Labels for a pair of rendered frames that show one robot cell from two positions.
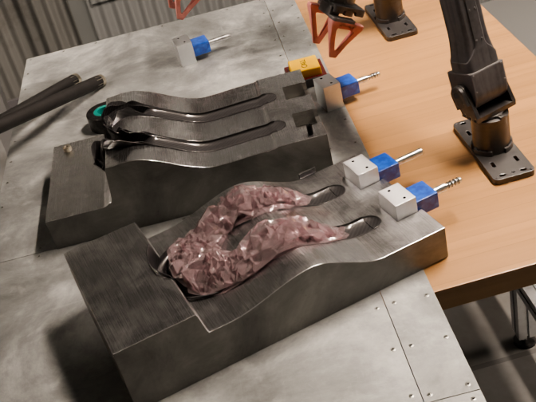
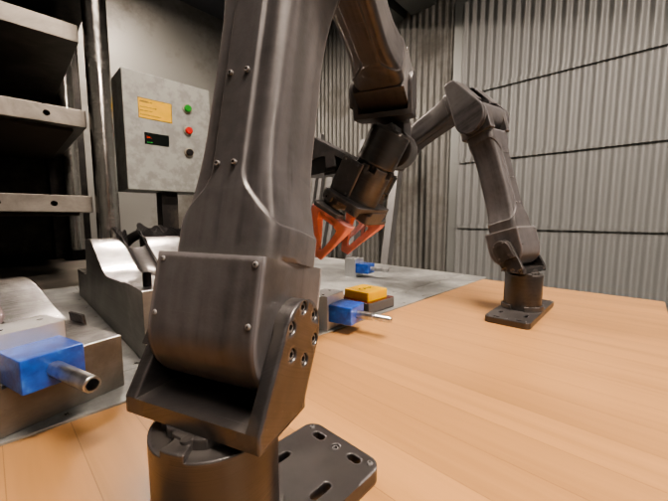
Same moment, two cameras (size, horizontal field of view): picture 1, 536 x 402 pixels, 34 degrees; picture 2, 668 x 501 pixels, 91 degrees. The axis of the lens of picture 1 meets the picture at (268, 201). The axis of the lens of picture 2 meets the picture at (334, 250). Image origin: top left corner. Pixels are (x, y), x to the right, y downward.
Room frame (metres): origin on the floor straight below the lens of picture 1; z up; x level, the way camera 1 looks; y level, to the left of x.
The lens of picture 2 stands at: (1.17, -0.55, 0.98)
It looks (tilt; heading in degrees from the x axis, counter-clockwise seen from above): 6 degrees down; 45
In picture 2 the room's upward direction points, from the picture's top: straight up
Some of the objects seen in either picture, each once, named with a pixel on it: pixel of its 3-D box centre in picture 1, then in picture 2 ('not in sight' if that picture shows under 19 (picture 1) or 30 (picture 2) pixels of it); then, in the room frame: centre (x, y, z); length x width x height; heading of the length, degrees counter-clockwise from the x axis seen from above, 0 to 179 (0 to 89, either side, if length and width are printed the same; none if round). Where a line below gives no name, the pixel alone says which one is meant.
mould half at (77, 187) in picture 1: (181, 143); (179, 271); (1.40, 0.13, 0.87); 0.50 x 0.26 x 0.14; 90
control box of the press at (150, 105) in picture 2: not in sight; (171, 277); (1.61, 0.83, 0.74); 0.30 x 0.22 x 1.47; 0
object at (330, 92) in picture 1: (349, 84); (352, 312); (1.54, -0.21, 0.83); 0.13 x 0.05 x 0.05; 103
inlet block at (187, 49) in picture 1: (203, 44); (368, 267); (1.90, 0.05, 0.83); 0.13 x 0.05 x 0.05; 100
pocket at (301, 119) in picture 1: (308, 127); not in sight; (1.34, -0.10, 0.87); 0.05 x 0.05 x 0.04; 0
